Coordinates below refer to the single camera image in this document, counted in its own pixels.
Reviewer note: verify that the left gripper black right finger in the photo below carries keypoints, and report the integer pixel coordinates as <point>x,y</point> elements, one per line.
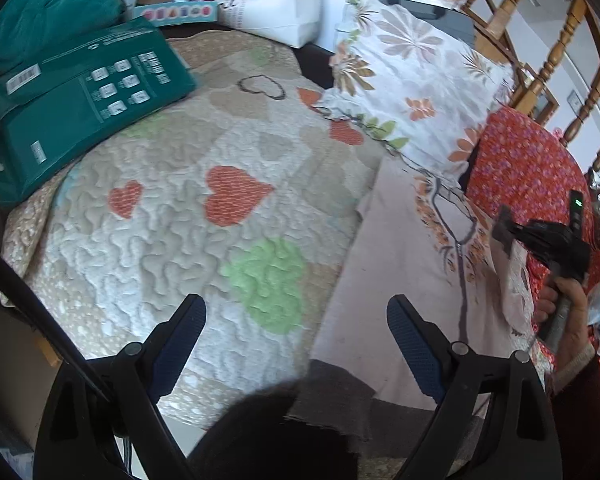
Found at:
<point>492,420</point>

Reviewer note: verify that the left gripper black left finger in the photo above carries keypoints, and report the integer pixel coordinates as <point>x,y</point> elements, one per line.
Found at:
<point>133,381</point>

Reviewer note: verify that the pale pink printed garment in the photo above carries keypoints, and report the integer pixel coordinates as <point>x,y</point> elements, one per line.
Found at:
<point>427,242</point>

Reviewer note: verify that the person's right hand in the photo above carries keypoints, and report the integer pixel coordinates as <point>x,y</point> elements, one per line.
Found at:
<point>561,314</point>

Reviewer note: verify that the white floral pillow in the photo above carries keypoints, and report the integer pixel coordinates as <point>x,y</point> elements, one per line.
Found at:
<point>405,82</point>

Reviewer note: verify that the heart-patterned quilted bedspread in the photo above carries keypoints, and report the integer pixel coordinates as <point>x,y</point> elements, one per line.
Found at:
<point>241,193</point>

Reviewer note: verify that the dark grey flat cushion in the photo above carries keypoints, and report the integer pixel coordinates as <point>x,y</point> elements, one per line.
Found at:
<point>454,23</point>

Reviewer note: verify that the green cardboard box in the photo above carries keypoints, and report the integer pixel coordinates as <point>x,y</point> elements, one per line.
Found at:
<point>68,98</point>

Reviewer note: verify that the pastel shapes toy box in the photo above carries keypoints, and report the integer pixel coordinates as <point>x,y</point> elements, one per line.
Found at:
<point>178,13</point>

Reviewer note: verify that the teal knitted cloth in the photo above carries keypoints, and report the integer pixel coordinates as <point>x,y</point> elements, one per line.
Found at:
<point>29,26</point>

